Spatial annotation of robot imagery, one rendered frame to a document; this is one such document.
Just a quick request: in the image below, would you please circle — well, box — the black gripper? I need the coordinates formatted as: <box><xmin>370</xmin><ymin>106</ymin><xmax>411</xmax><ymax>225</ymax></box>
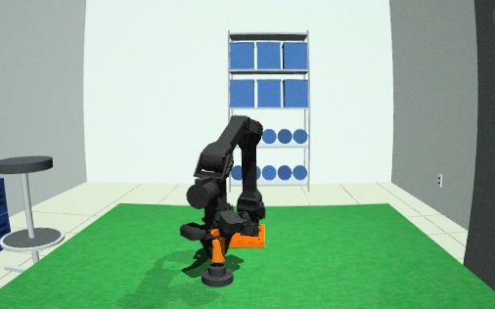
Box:
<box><xmin>179</xmin><ymin>199</ymin><xmax>236</xmax><ymax>258</ymax></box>

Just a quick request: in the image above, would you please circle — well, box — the orange knob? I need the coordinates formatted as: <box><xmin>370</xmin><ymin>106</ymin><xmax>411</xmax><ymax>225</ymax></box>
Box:
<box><xmin>210</xmin><ymin>237</ymin><xmax>225</xmax><ymax>263</ymax></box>

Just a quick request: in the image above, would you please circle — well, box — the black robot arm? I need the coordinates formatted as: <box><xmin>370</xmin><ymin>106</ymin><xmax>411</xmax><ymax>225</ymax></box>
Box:
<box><xmin>186</xmin><ymin>114</ymin><xmax>266</xmax><ymax>237</ymax></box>

